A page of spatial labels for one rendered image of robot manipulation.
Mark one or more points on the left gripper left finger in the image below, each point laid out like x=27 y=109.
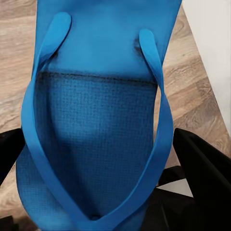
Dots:
x=12 y=143

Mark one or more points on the sandal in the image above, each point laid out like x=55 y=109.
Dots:
x=90 y=161

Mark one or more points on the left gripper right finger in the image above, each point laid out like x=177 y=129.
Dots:
x=208 y=173

